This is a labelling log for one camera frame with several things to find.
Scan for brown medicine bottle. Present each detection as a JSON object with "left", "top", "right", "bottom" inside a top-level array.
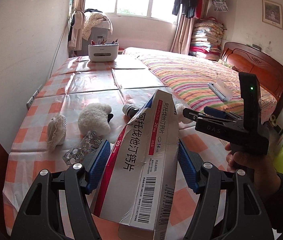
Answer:
[{"left": 122, "top": 103, "right": 140, "bottom": 119}]

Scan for white red medicine box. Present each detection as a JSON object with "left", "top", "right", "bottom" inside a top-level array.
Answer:
[{"left": 91, "top": 89, "right": 179, "bottom": 239}]

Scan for silver blister pack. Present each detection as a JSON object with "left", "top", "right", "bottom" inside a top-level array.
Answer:
[{"left": 63, "top": 131, "right": 102, "bottom": 166}]

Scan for white plush toy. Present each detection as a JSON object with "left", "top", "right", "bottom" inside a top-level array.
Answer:
[{"left": 77, "top": 103, "right": 112, "bottom": 137}]

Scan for person right hand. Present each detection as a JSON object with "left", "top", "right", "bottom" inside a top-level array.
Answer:
[{"left": 225, "top": 143, "right": 281, "bottom": 198}]

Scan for slippers by bed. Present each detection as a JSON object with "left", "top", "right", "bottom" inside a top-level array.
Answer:
[{"left": 269, "top": 115, "right": 277, "bottom": 127}]

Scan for striped bed cover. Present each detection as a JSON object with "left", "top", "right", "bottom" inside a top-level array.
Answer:
[{"left": 123, "top": 47, "right": 278, "bottom": 124}]

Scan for wooden headboard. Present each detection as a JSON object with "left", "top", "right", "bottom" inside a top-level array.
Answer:
[{"left": 221, "top": 42, "right": 283, "bottom": 117}]

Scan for right pink curtain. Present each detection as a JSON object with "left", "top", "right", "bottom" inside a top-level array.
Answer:
[{"left": 170, "top": 15, "right": 196, "bottom": 55}]

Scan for stack of folded quilts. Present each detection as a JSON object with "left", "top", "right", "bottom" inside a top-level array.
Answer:
[{"left": 189, "top": 17, "right": 225, "bottom": 61}]

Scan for white pen holder box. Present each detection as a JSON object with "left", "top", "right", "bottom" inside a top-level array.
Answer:
[{"left": 88, "top": 43, "right": 119, "bottom": 62}]

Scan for framed picture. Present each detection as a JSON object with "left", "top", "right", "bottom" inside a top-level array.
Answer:
[{"left": 262, "top": 0, "right": 283, "bottom": 29}]

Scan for grey air cooler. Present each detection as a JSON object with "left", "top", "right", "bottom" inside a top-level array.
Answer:
[{"left": 77, "top": 21, "right": 110, "bottom": 56}]

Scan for floral cloth on cooler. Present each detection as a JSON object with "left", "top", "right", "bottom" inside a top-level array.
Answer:
[{"left": 82, "top": 12, "right": 113, "bottom": 41}]

